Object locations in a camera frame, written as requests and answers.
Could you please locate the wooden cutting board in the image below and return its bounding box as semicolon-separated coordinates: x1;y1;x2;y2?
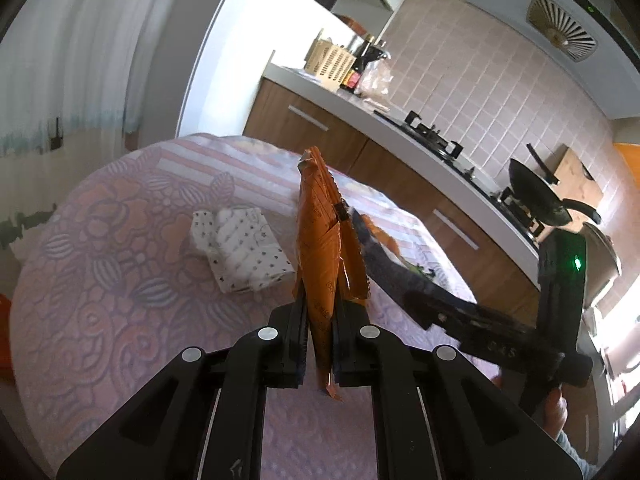
552;145;603;209

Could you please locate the white curtain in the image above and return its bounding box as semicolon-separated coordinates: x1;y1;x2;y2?
1;0;175;156

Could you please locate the white heart-patterned paper bag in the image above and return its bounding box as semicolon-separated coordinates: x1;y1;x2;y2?
190;207;294;294

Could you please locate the left wooden cabinet door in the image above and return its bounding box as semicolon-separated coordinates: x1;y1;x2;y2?
243;78;368;174

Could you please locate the steel pot lid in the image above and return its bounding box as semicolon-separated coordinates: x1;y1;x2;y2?
579;222;622;309

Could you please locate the clear plastic bag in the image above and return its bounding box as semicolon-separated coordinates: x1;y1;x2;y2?
355;58;393;100

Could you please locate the pink floral tablecloth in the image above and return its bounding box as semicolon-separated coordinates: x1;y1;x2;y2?
10;133;475;479

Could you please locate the white kitchen countertop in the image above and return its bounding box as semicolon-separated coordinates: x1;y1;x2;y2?
262;62;538;283

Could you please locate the person's right hand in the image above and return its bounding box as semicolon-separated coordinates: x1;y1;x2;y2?
542;387;568;440

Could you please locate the black gas stove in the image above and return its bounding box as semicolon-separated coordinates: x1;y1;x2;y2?
373;110;538;250

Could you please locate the orange snack bag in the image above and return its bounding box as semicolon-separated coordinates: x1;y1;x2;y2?
295;146;369;400

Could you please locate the beige woven basket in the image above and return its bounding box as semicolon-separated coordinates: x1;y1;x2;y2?
304;39;355;92

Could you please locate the dark blue snack wrapper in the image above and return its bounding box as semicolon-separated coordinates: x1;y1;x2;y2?
349;208;454;330

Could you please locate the range hood with vent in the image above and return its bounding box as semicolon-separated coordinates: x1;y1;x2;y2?
466;0;639;120

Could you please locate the black wok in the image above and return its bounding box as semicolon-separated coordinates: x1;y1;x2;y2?
509;143;602;228

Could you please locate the dark soy sauce bottle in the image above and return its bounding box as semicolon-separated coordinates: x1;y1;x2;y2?
342;35;375;93

